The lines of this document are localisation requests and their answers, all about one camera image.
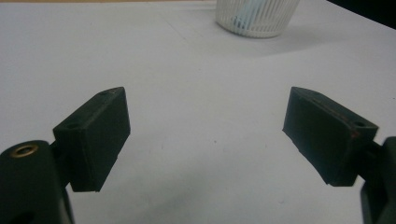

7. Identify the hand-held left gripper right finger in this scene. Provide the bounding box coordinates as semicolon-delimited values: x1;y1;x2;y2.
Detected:
282;86;379;188

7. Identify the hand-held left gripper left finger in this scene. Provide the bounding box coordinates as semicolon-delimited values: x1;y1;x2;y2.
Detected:
52;87;131;193

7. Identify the white slotted plastic basket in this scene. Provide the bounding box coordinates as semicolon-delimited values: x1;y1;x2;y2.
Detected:
215;0;302;39

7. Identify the light blue hairbrush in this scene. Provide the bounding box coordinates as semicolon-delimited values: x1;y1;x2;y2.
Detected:
233;0;269;34

